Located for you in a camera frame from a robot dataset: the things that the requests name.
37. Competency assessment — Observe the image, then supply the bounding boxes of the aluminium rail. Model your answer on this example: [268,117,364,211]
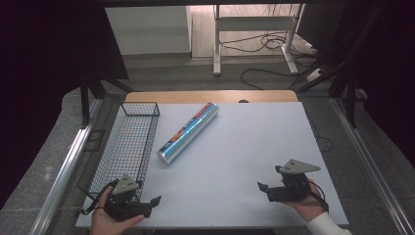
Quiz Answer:
[28,97,104,235]
[330,97,415,235]

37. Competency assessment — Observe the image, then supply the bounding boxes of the white metal desk frame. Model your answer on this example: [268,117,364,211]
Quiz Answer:
[212,3,306,78]

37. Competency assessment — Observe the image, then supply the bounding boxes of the left hand-held gripper black cable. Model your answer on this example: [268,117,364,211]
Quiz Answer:
[79,180,115,216]

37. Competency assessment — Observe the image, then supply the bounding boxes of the white cabinet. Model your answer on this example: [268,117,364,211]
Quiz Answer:
[105,5,194,57]

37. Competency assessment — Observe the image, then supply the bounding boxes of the silver foil roll blue label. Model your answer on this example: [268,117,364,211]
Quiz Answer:
[157,102,220,165]

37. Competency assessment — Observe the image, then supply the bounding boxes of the person's right hand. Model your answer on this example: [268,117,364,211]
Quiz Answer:
[281,178,328,223]

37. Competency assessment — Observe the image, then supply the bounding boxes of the wooden table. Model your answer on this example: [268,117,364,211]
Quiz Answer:
[124,89,300,105]

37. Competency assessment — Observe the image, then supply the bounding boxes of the hand-held gripper black cable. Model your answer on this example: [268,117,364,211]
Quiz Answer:
[306,180,330,213]
[79,180,115,216]

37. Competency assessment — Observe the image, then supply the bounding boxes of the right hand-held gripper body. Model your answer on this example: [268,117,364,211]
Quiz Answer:
[265,158,322,204]

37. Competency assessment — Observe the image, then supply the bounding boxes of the person's left hand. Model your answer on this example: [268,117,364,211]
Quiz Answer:
[90,186,147,235]

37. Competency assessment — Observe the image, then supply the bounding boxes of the black floor cables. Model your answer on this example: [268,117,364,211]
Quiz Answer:
[218,30,319,60]

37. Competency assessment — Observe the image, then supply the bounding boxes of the white table mat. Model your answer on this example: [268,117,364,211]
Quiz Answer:
[74,101,349,229]

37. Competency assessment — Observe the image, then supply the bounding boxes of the black metal stand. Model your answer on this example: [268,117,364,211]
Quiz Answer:
[79,70,135,129]
[288,6,386,129]

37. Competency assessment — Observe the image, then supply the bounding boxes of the white power strip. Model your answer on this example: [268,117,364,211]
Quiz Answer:
[305,68,323,83]

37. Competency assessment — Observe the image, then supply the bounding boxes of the black wire basket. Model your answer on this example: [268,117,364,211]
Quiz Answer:
[76,101,161,203]

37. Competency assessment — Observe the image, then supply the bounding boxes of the right hand-held gripper black cable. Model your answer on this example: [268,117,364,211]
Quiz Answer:
[306,180,330,213]

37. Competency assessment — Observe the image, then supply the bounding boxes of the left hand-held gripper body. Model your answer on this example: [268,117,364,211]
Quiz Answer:
[103,173,148,222]

